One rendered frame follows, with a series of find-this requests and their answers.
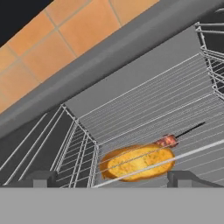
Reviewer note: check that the golden baguette bread slice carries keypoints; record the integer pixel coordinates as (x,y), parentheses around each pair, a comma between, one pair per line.
(137,163)

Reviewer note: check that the grey toaster oven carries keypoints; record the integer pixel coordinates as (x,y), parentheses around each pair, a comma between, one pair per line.
(122,75)

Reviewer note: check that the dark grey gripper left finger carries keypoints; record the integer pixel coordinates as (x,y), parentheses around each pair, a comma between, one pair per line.
(40,178)

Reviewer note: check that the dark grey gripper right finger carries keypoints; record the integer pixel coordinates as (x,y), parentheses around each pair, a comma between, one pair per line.
(182,178)

